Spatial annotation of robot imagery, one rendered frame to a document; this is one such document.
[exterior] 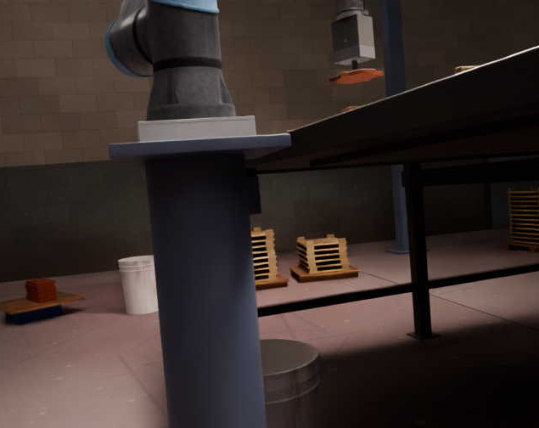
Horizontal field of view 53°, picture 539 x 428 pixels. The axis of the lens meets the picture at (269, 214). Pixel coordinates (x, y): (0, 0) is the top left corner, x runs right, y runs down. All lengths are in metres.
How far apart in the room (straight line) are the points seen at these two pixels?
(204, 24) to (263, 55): 5.80
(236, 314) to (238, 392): 0.13
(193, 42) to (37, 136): 5.61
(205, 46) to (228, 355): 0.50
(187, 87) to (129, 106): 5.54
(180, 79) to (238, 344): 0.44
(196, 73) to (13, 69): 5.77
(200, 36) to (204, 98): 0.10
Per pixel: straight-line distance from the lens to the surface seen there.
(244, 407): 0.93
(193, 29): 0.91
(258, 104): 6.57
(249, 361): 0.92
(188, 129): 0.85
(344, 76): 1.38
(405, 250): 5.83
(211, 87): 0.89
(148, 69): 1.03
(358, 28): 1.41
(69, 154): 6.40
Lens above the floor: 0.79
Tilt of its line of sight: 3 degrees down
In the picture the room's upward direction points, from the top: 5 degrees counter-clockwise
